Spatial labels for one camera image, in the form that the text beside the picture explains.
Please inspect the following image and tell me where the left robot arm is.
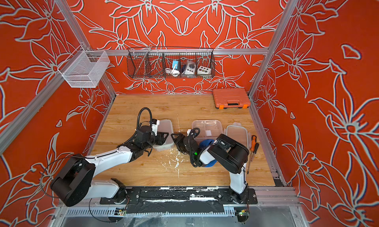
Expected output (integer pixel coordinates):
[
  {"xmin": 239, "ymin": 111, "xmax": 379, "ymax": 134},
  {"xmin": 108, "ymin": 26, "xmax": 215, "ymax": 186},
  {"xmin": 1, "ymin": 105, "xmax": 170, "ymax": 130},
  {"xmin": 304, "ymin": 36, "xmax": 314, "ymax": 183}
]
[{"xmin": 48, "ymin": 107, "xmax": 168, "ymax": 207}]

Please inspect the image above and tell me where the clear acrylic box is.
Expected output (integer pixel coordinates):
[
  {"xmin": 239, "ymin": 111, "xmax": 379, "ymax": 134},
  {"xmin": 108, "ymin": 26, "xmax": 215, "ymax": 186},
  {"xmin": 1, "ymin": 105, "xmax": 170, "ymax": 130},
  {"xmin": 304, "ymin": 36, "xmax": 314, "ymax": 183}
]
[{"xmin": 59, "ymin": 51, "xmax": 110, "ymax": 88}]

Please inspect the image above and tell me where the clear lunch box lid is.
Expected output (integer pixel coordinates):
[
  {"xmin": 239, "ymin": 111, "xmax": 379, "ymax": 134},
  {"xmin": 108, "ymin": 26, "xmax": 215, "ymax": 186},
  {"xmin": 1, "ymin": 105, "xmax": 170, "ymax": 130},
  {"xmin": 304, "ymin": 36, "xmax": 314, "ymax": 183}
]
[{"xmin": 224, "ymin": 122, "xmax": 252, "ymax": 149}]

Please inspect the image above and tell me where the clear lunch box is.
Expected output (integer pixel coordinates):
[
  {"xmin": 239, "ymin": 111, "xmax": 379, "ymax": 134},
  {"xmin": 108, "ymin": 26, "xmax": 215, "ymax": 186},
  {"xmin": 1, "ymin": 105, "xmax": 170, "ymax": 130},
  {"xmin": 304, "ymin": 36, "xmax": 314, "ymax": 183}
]
[{"xmin": 191, "ymin": 119, "xmax": 223, "ymax": 142}]

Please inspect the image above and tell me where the orange handled screwdriver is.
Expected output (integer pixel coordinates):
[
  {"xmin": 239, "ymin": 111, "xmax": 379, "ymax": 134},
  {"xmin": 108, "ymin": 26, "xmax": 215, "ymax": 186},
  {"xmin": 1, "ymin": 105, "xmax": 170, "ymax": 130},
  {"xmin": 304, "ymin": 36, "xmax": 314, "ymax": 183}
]
[{"xmin": 247, "ymin": 135, "xmax": 258, "ymax": 174}]

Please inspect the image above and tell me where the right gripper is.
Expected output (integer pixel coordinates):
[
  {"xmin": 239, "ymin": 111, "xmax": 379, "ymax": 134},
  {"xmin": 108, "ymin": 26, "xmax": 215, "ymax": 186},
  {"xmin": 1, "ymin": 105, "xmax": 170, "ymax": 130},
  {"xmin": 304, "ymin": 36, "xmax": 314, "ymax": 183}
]
[{"xmin": 170, "ymin": 135, "xmax": 195, "ymax": 160}]

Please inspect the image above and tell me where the blue cloth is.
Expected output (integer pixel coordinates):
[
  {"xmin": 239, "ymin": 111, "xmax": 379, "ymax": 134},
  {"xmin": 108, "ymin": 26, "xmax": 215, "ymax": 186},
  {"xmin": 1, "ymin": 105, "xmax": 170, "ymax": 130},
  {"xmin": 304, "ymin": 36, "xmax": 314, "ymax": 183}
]
[{"xmin": 199, "ymin": 139, "xmax": 217, "ymax": 168}]

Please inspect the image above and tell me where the blue white small box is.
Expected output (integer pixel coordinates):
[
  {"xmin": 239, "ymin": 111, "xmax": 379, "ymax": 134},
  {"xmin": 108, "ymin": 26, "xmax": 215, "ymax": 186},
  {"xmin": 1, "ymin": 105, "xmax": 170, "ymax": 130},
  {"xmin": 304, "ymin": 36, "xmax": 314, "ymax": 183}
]
[{"xmin": 172, "ymin": 60, "xmax": 179, "ymax": 71}]

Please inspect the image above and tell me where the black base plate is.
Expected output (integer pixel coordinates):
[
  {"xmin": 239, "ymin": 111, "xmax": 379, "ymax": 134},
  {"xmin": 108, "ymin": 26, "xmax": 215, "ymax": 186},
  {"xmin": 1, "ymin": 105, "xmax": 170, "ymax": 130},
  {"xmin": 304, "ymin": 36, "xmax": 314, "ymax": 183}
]
[{"xmin": 100, "ymin": 186, "xmax": 258, "ymax": 216}]

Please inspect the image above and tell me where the white button box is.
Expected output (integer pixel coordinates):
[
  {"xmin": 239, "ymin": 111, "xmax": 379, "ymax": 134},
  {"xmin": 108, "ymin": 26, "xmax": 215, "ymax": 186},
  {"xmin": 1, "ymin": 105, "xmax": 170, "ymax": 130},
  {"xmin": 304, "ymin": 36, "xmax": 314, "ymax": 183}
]
[{"xmin": 197, "ymin": 66, "xmax": 211, "ymax": 76}]

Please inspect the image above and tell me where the orange tool case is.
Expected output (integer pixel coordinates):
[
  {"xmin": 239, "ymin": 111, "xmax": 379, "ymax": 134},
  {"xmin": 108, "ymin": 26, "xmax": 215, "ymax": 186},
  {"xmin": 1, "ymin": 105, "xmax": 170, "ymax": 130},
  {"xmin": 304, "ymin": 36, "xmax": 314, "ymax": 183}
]
[{"xmin": 212, "ymin": 88, "xmax": 251, "ymax": 109}]

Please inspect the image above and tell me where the black wire basket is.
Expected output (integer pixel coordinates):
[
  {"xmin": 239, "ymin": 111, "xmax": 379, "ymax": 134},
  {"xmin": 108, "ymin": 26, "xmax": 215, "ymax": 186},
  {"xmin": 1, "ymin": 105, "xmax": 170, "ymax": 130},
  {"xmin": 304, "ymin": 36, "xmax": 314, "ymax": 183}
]
[{"xmin": 127, "ymin": 46, "xmax": 216, "ymax": 79}]

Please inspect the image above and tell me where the black handled screwdriver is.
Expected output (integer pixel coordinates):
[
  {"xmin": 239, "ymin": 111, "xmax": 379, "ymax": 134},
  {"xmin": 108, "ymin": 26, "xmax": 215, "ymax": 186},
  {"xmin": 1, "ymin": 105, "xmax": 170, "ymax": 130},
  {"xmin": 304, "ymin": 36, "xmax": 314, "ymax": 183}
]
[{"xmin": 250, "ymin": 143, "xmax": 260, "ymax": 161}]

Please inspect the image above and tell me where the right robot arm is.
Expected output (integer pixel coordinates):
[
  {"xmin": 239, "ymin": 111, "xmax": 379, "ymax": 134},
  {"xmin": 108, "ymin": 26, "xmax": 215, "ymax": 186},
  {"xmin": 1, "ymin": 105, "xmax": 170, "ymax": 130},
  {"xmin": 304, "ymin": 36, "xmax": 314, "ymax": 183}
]
[{"xmin": 171, "ymin": 128, "xmax": 250, "ymax": 204}]

